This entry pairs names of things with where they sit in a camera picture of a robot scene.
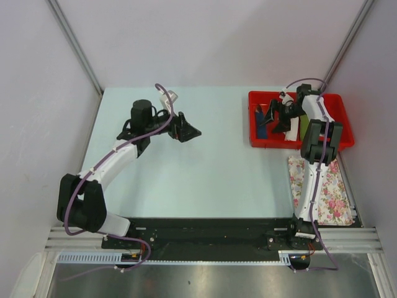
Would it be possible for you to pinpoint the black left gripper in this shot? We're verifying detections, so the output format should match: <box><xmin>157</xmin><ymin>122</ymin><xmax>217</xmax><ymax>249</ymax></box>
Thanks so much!
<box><xmin>145</xmin><ymin>104</ymin><xmax>200</xmax><ymax>142</ymax></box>

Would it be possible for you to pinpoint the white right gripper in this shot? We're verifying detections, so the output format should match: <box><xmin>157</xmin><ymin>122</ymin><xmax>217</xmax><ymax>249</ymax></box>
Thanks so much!
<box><xmin>261</xmin><ymin>98</ymin><xmax>306</xmax><ymax>133</ymax></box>

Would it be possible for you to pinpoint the dark blue paper napkin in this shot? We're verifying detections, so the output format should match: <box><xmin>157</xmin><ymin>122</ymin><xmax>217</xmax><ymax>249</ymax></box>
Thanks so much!
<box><xmin>255</xmin><ymin>105</ymin><xmax>268</xmax><ymax>140</ymax></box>

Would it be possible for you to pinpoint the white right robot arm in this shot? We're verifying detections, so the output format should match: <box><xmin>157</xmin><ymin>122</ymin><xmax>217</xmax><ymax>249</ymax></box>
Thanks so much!
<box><xmin>260</xmin><ymin>83</ymin><xmax>343</xmax><ymax>227</ymax></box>

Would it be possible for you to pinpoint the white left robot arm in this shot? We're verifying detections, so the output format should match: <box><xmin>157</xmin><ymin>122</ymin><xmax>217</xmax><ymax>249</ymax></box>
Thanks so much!
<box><xmin>56</xmin><ymin>99</ymin><xmax>202</xmax><ymax>248</ymax></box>

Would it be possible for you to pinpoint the white napkin roll with utensil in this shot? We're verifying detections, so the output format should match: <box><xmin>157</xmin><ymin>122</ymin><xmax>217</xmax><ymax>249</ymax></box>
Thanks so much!
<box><xmin>284</xmin><ymin>117</ymin><xmax>300</xmax><ymax>142</ymax></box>

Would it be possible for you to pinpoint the green napkin roll with spoon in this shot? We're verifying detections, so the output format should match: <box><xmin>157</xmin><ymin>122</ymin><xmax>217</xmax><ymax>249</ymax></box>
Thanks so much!
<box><xmin>299</xmin><ymin>115</ymin><xmax>310</xmax><ymax>141</ymax></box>

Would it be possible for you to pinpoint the red plastic bin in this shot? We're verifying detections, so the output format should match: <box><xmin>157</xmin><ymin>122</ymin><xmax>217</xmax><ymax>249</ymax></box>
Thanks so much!
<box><xmin>248</xmin><ymin>91</ymin><xmax>355</xmax><ymax>151</ymax></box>

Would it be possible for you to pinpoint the floral cloth mat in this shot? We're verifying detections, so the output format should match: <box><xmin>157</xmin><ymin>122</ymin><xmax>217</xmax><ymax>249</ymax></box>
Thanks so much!
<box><xmin>287</xmin><ymin>156</ymin><xmax>354</xmax><ymax>226</ymax></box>

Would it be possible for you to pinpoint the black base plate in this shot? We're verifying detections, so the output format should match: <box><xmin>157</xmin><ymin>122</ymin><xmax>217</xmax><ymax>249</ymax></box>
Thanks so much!
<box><xmin>101</xmin><ymin>218</ymin><xmax>322</xmax><ymax>262</ymax></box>

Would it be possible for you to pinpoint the right aluminium frame post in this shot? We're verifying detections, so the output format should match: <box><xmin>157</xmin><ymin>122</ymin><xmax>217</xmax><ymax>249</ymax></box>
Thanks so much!
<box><xmin>319</xmin><ymin>0</ymin><xmax>377</xmax><ymax>91</ymax></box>

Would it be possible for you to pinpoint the aluminium frame post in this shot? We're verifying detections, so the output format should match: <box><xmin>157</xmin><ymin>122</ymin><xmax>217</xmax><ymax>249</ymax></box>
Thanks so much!
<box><xmin>45</xmin><ymin>0</ymin><xmax>104</xmax><ymax>97</ymax></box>
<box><xmin>319</xmin><ymin>0</ymin><xmax>377</xmax><ymax>91</ymax></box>

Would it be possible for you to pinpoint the aluminium front rail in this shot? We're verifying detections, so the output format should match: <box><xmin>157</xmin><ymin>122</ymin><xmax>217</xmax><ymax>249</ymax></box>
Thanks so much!
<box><xmin>45</xmin><ymin>227</ymin><xmax>383</xmax><ymax>253</ymax></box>

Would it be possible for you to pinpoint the left aluminium frame post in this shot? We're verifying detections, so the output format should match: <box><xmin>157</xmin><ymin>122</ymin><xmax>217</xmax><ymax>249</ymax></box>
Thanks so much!
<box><xmin>45</xmin><ymin>0</ymin><xmax>104</xmax><ymax>97</ymax></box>

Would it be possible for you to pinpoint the white slotted cable duct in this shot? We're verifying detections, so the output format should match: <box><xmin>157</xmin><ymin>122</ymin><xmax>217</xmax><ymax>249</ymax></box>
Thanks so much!
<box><xmin>57</xmin><ymin>251</ymin><xmax>292</xmax><ymax>266</ymax></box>

